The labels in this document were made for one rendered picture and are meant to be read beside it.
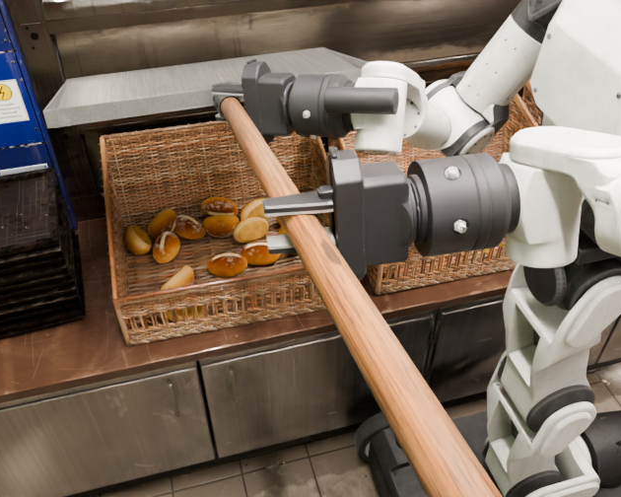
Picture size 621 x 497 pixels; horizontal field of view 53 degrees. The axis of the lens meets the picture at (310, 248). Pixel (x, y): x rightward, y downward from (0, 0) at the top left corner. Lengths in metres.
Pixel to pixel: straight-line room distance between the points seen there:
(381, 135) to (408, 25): 0.91
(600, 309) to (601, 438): 0.68
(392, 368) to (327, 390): 1.33
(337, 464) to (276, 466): 0.18
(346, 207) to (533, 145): 0.17
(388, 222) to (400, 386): 0.23
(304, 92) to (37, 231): 0.76
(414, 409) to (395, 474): 1.37
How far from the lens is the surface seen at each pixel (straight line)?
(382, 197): 0.53
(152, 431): 1.66
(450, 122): 1.07
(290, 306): 1.45
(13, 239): 1.44
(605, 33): 0.85
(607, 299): 1.05
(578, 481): 1.63
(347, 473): 1.91
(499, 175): 0.56
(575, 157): 0.55
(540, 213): 0.58
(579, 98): 0.86
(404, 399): 0.34
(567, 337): 1.09
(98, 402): 1.54
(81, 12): 1.55
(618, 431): 1.72
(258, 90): 0.92
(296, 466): 1.91
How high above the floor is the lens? 1.68
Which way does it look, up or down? 42 degrees down
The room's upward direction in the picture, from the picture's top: straight up
